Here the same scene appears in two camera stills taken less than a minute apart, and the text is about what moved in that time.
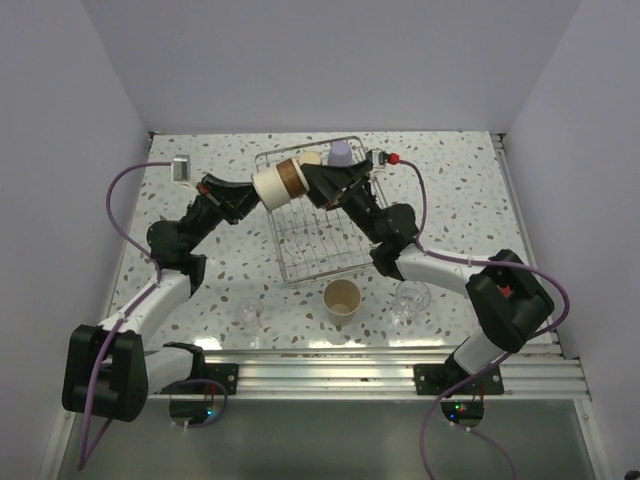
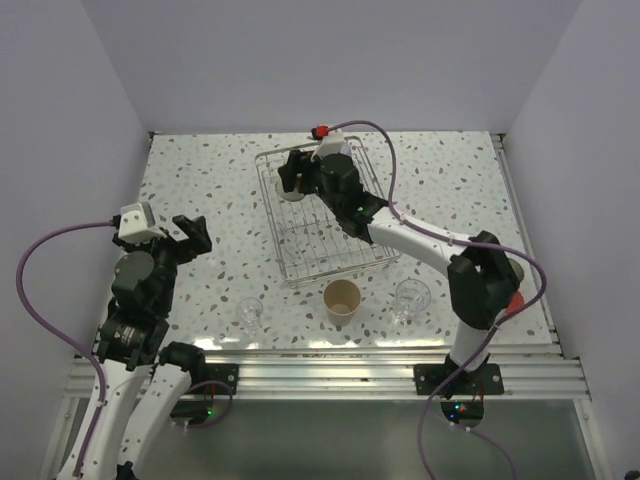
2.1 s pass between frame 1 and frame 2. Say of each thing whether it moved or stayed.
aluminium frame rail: stayed
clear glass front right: stayed
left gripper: moved
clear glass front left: stayed
